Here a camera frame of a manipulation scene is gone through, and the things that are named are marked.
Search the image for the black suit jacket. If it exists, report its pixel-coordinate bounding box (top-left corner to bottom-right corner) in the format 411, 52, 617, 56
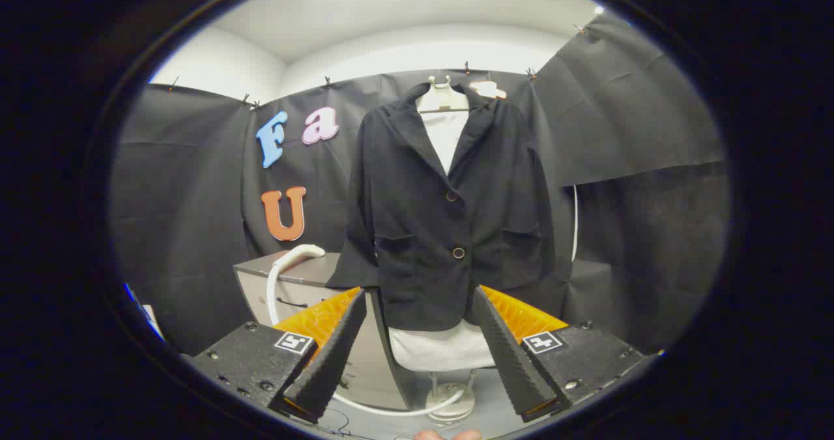
326, 83, 574, 332

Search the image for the white ironing board pad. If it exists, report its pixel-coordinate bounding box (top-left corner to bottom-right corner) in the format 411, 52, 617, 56
390, 111, 496, 372

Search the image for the white steamer stand base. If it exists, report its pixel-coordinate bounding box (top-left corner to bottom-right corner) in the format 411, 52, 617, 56
425, 368, 480, 424

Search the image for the grey cabinet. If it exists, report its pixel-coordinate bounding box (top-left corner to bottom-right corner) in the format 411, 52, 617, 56
233, 252, 418, 411

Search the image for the row of small black clips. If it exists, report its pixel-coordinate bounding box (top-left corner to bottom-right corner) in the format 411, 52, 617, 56
166, 23, 587, 111

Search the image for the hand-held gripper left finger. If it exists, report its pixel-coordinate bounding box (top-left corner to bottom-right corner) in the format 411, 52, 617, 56
189, 287, 367, 424

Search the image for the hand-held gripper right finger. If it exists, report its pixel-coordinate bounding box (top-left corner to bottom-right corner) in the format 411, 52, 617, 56
472, 285, 646, 423

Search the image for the white steamer hanger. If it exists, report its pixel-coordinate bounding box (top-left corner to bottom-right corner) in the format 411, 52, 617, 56
416, 75, 471, 113

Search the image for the white garment steamer head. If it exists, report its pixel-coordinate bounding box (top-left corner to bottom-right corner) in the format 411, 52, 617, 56
266, 244, 326, 327

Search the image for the white steamer hose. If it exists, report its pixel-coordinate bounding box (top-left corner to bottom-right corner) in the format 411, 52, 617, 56
332, 388, 465, 418

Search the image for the black backdrop cloth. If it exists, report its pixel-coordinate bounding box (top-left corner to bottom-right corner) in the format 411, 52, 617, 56
109, 11, 730, 356

